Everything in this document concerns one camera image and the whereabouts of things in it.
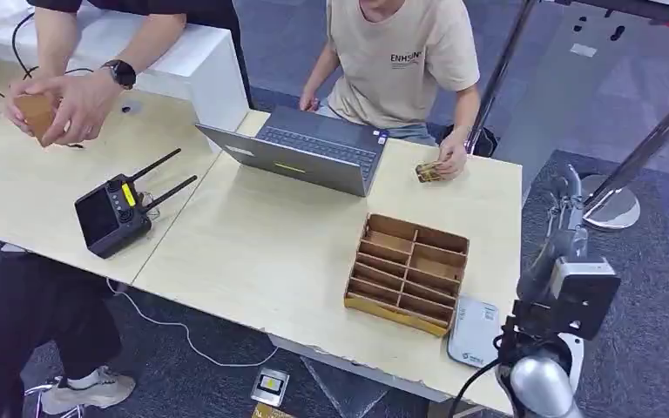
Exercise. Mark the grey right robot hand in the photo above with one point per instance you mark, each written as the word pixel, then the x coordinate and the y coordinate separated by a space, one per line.
pixel 568 242

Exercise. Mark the brown cardboard piece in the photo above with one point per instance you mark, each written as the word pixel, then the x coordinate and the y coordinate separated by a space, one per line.
pixel 35 115

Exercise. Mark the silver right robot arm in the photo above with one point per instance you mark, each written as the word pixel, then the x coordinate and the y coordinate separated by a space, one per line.
pixel 542 386

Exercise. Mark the metal pole with round base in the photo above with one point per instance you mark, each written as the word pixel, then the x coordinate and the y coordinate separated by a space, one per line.
pixel 617 210

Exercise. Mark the white flat device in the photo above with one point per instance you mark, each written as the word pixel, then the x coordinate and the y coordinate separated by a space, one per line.
pixel 473 332

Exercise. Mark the wooden divided card box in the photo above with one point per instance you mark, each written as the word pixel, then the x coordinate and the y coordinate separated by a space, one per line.
pixel 406 271

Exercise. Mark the thin metal pole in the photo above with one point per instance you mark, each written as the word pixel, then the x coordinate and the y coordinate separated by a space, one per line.
pixel 502 69

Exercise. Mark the person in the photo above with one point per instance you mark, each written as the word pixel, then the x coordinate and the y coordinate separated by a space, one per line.
pixel 398 63
pixel 80 104

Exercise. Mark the grey laptop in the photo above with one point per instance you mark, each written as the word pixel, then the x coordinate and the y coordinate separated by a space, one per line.
pixel 311 164

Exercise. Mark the silver card pack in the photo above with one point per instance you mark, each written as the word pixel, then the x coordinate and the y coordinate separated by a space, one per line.
pixel 270 385

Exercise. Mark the gold card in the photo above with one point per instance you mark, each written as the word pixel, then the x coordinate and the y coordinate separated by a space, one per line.
pixel 268 412

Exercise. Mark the white cabinet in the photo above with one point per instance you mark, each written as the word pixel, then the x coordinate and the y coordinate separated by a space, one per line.
pixel 196 63

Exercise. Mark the grey desk grommet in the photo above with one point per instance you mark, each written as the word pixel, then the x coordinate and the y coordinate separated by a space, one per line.
pixel 131 107

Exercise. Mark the black remote controller with antennas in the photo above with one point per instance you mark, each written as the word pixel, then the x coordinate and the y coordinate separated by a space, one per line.
pixel 109 216

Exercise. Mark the black wristwatch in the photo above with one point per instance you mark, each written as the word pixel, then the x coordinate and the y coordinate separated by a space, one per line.
pixel 121 73

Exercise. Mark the chrome chair base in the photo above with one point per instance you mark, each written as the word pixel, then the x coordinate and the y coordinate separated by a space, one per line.
pixel 37 389

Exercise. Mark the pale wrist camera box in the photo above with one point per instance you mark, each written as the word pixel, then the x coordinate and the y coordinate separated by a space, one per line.
pixel 582 294

